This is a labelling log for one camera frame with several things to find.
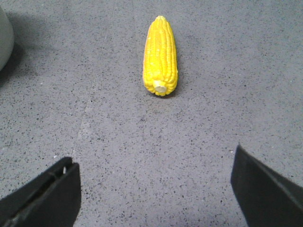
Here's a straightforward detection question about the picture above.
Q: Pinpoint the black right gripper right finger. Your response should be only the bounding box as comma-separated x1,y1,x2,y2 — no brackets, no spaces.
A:
231,146,303,227

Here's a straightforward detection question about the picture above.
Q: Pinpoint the pale green electric cooking pot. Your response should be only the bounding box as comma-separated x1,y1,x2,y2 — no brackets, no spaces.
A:
0,8,14,70

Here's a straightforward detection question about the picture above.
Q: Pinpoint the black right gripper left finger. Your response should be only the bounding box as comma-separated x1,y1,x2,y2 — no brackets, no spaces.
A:
0,157,81,227

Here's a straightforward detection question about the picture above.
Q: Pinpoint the yellow corn cob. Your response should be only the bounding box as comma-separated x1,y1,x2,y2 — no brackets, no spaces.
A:
143,16,178,96

